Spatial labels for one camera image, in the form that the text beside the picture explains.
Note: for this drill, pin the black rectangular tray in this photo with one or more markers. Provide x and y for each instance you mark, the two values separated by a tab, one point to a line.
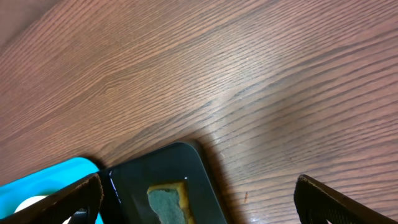
125	186

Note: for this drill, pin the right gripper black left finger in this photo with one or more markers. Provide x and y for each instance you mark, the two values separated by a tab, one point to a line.
79	202

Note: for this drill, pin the green and yellow sponge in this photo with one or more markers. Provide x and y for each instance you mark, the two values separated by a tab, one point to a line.
170	203

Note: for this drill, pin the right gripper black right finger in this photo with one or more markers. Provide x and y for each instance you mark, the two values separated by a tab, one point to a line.
316	202

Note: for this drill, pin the pinkish white round plate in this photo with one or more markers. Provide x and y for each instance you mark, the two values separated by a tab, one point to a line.
26	203

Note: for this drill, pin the teal plastic tray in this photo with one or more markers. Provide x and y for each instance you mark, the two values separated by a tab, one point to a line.
44	183

